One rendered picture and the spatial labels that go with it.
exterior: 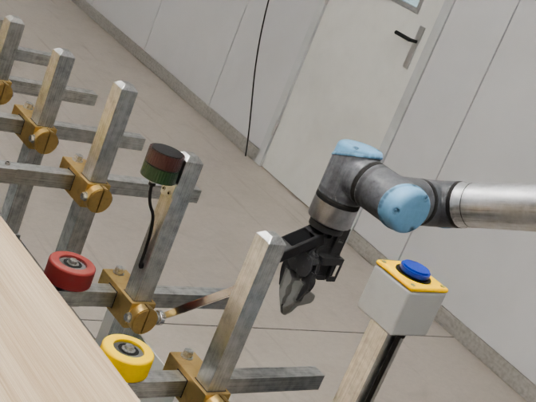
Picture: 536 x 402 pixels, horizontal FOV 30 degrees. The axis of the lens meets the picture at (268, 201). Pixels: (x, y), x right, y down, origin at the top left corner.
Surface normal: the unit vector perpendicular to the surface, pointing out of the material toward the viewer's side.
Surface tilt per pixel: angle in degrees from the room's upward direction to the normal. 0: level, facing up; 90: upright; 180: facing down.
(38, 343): 0
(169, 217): 90
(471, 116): 90
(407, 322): 90
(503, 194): 62
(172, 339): 0
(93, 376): 0
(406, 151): 90
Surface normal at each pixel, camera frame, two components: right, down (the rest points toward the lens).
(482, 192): -0.58, -0.58
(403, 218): 0.52, 0.47
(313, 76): -0.79, -0.11
